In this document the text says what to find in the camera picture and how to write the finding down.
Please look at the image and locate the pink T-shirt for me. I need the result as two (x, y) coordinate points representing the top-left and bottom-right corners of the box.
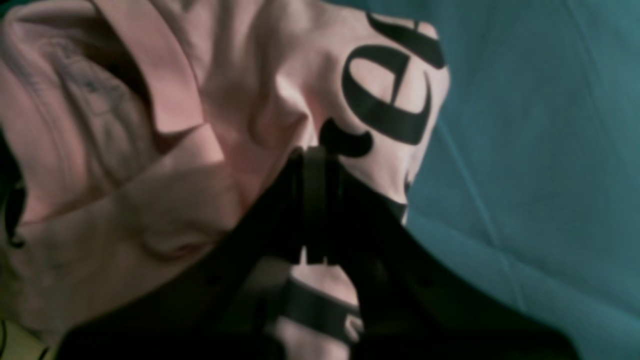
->
(1, 0), (451, 347)

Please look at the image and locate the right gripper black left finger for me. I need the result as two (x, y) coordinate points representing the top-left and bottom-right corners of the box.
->
(56, 146), (329, 360)

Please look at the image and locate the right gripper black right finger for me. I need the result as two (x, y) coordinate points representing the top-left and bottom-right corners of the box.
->
(326, 156), (579, 360)

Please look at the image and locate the teal table cloth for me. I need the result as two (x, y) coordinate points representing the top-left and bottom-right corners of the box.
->
(338, 0), (640, 360)

